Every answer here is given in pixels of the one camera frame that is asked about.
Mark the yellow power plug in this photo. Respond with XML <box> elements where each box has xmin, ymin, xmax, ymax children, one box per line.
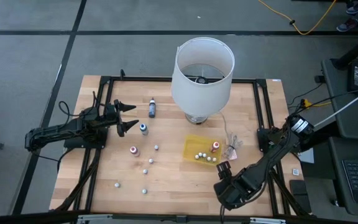
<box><xmin>301</xmin><ymin>98</ymin><xmax>332</xmax><ymax>108</ymax></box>

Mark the black chair base leg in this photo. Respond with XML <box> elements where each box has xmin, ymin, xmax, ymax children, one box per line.
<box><xmin>331</xmin><ymin>27</ymin><xmax>358</xmax><ymax>71</ymax></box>

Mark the black desk top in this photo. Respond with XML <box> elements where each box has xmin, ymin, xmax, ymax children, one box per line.
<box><xmin>328</xmin><ymin>136</ymin><xmax>358</xmax><ymax>218</ymax></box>

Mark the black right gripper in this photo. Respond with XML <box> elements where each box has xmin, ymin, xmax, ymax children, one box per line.
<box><xmin>213</xmin><ymin>161</ymin><xmax>258</xmax><ymax>208</ymax></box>

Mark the large purple food colouring bottle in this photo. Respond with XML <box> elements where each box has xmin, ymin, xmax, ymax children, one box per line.
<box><xmin>148</xmin><ymin>97</ymin><xmax>157</xmax><ymax>119</ymax></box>

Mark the white shade silver table lamp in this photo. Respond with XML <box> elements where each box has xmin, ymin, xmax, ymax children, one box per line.
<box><xmin>170</xmin><ymin>36</ymin><xmax>236</xmax><ymax>125</ymax></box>

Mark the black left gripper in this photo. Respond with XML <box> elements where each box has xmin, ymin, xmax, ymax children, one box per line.
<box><xmin>105</xmin><ymin>98</ymin><xmax>140</xmax><ymax>138</ymax></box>

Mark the black side table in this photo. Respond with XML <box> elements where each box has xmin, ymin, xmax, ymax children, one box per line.
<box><xmin>320</xmin><ymin>57</ymin><xmax>358</xmax><ymax>140</ymax></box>

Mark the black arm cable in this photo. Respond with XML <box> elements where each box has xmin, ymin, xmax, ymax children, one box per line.
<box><xmin>58</xmin><ymin>100</ymin><xmax>83</xmax><ymax>118</ymax></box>

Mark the person's shoe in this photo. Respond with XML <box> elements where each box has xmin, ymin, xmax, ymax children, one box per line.
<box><xmin>345</xmin><ymin>2</ymin><xmax>358</xmax><ymax>15</ymax></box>
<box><xmin>336</xmin><ymin>17</ymin><xmax>358</xmax><ymax>32</ymax></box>

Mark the black flat pad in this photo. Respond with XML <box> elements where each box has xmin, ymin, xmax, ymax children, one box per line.
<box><xmin>289</xmin><ymin>179</ymin><xmax>312</xmax><ymax>214</ymax></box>

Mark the yellow extension cable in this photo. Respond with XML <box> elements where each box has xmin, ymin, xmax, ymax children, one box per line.
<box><xmin>258</xmin><ymin>0</ymin><xmax>337</xmax><ymax>36</ymax></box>

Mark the yellow translucent plastic bin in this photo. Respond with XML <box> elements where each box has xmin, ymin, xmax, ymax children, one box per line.
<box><xmin>182</xmin><ymin>134</ymin><xmax>224</xmax><ymax>167</ymax></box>

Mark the white straight rod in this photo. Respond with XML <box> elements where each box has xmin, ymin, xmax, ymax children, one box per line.
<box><xmin>314</xmin><ymin>83</ymin><xmax>358</xmax><ymax>128</ymax></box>

